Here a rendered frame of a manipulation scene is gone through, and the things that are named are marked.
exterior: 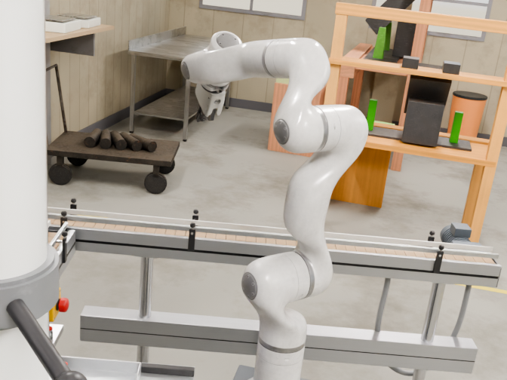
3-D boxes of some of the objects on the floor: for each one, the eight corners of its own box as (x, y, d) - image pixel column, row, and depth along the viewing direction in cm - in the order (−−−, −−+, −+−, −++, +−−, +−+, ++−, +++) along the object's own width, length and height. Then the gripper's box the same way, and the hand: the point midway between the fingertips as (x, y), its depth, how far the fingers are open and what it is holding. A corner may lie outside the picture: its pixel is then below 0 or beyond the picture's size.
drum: (474, 143, 811) (485, 93, 789) (477, 152, 773) (490, 99, 751) (441, 139, 818) (452, 89, 796) (443, 147, 780) (454, 95, 758)
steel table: (231, 108, 866) (238, 32, 832) (187, 142, 692) (193, 48, 658) (180, 100, 878) (185, 26, 844) (125, 133, 704) (127, 40, 671)
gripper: (192, 60, 180) (180, 101, 195) (211, 102, 174) (198, 141, 189) (216, 57, 184) (204, 98, 199) (236, 99, 178) (220, 137, 193)
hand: (202, 115), depth 192 cm, fingers closed
